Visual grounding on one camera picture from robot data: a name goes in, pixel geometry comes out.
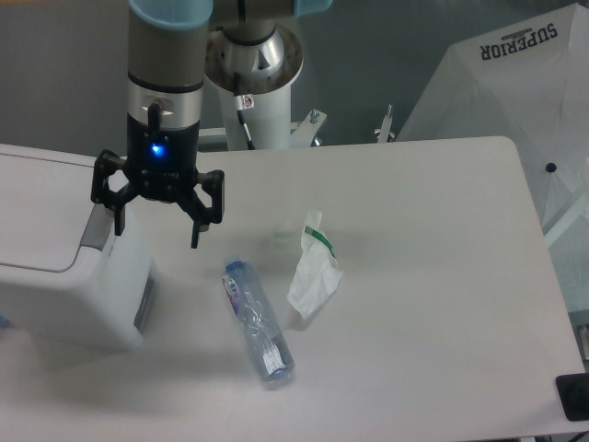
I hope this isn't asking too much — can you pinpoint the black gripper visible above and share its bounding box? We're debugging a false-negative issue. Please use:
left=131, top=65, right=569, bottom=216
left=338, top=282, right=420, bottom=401
left=89, top=114, right=226, bottom=250

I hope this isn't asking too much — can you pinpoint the white push-lid trash can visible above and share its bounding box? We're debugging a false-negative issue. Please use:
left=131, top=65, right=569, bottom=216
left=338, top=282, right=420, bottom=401
left=1, top=145, right=156, bottom=350

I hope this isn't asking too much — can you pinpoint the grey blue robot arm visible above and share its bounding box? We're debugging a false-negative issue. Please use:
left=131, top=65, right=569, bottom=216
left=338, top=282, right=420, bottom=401
left=91, top=1, right=329, bottom=235

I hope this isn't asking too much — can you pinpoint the clear plastic water bottle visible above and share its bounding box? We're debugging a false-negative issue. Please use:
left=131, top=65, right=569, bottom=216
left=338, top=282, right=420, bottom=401
left=222, top=257, right=295, bottom=384

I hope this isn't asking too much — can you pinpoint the crumpled white plastic wrapper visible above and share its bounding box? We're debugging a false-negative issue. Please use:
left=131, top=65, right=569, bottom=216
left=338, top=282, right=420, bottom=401
left=270, top=208, right=343, bottom=323

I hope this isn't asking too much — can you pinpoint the white Superior umbrella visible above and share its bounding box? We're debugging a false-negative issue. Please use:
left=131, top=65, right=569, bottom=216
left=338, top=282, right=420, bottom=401
left=399, top=4, right=588, bottom=312

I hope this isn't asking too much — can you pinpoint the black device at table edge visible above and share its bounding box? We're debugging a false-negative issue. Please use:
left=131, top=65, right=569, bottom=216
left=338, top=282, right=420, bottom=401
left=555, top=373, right=588, bottom=422

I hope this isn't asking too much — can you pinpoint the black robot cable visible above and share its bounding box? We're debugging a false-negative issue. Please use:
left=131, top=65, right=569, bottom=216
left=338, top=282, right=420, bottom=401
left=232, top=73, right=257, bottom=151

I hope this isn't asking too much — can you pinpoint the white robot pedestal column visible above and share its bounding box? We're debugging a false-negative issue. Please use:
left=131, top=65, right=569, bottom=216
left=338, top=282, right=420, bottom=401
left=216, top=86, right=291, bottom=151

